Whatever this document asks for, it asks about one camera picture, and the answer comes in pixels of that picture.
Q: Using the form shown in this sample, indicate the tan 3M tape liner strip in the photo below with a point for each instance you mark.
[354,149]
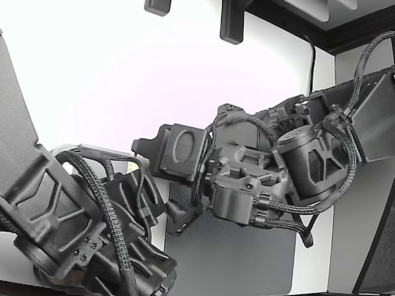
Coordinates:
[130,167]

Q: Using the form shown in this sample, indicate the dark speckled side panel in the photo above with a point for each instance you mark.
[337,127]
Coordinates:
[385,245]

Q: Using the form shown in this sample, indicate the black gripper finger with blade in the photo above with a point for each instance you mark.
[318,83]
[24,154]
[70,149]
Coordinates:
[152,149]

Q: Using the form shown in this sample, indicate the grey flat mat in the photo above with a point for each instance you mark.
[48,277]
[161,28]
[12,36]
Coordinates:
[229,259]

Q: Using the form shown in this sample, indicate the black frame rail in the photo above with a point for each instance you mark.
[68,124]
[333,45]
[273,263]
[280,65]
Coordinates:
[351,30]

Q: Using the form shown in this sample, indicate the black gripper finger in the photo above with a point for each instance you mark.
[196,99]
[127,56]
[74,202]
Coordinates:
[124,200]
[184,147]
[151,201]

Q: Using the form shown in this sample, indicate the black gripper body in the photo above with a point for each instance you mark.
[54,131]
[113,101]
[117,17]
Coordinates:
[248,188]
[131,272]

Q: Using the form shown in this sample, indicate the thin black strut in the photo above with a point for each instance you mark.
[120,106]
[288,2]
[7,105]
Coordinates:
[306,233]

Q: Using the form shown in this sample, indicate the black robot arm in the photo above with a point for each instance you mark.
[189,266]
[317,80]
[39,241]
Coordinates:
[377,121]
[10,115]

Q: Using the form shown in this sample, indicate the white ceiling panel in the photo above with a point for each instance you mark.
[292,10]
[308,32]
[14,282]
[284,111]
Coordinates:
[303,5]

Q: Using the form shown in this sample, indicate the black overhead mount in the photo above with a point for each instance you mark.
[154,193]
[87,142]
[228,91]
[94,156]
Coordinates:
[232,19]
[157,2]

